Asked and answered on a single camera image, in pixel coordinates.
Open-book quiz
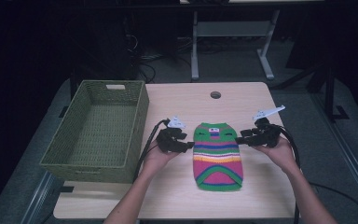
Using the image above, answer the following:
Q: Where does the dark cabinet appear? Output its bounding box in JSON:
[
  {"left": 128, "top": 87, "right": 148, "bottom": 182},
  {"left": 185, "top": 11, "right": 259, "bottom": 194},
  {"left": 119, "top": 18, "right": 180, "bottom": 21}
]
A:
[{"left": 70, "top": 12, "right": 138, "bottom": 82}]

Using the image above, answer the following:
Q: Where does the grey metal desk frame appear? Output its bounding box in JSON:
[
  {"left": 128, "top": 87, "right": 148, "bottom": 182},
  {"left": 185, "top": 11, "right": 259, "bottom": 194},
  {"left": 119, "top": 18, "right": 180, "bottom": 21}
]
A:
[{"left": 190, "top": 8, "right": 282, "bottom": 81}]

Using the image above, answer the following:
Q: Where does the tangle of floor cables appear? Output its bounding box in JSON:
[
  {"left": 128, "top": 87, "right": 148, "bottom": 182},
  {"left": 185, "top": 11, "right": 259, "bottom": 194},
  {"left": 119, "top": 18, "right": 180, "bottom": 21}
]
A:
[{"left": 122, "top": 33, "right": 194, "bottom": 84}]

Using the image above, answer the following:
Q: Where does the person's left hand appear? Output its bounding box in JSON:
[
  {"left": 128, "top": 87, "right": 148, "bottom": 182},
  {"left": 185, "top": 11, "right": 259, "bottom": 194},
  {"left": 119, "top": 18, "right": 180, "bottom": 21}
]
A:
[{"left": 143, "top": 143, "right": 182, "bottom": 175}]

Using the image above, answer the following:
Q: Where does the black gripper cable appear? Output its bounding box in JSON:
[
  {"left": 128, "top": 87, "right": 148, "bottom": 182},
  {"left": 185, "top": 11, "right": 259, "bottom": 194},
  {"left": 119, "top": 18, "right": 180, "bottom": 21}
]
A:
[
  {"left": 274, "top": 124, "right": 302, "bottom": 224},
  {"left": 132, "top": 118, "right": 171, "bottom": 184}
]

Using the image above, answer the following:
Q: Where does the black metal stand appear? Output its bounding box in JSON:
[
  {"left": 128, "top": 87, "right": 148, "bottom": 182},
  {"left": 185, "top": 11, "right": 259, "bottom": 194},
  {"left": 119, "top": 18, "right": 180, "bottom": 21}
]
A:
[{"left": 279, "top": 59, "right": 351, "bottom": 123}]

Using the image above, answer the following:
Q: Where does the black cable on floor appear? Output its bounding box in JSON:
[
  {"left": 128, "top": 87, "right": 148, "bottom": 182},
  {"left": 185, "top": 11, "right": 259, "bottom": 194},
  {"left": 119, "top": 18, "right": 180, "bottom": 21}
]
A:
[{"left": 309, "top": 181, "right": 358, "bottom": 221}]

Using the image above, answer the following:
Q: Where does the aluminium floor rail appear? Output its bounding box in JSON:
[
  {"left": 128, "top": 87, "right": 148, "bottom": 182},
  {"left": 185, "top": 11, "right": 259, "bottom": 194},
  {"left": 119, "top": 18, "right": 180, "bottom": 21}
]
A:
[
  {"left": 21, "top": 171, "right": 56, "bottom": 224},
  {"left": 310, "top": 92, "right": 358, "bottom": 217}
]

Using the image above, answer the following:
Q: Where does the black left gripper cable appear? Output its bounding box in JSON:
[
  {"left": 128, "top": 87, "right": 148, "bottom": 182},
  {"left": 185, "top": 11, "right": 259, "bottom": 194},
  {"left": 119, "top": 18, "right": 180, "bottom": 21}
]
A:
[{"left": 132, "top": 118, "right": 171, "bottom": 184}]

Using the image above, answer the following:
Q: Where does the person's right hand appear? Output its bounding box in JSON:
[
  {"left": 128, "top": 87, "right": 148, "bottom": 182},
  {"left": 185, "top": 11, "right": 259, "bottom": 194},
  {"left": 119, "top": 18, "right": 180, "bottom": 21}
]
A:
[{"left": 255, "top": 135, "right": 299, "bottom": 175}]

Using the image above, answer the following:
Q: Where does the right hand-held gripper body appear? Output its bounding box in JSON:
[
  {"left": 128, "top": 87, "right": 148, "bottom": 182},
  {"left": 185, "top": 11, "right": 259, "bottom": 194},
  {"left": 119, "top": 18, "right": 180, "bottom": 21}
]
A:
[{"left": 247, "top": 105, "right": 286, "bottom": 148}]

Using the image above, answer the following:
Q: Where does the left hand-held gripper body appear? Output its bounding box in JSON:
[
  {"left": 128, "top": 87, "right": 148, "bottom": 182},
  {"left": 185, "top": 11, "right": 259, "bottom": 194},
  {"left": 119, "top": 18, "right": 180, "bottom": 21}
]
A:
[{"left": 157, "top": 116, "right": 187, "bottom": 154}]

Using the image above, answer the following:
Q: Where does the green woven basket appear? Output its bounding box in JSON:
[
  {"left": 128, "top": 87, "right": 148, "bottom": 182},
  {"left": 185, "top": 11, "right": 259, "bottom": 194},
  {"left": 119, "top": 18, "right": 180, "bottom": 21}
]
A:
[{"left": 39, "top": 79, "right": 150, "bottom": 184}]

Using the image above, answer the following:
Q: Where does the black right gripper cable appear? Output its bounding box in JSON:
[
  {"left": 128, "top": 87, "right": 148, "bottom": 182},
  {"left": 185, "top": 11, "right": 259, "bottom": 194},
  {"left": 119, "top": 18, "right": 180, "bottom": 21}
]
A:
[{"left": 274, "top": 124, "right": 302, "bottom": 224}]

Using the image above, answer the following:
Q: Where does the striped knitted pet sweater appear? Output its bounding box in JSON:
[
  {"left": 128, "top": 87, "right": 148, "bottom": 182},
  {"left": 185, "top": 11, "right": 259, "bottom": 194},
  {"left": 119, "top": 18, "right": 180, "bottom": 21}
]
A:
[{"left": 193, "top": 121, "right": 244, "bottom": 192}]

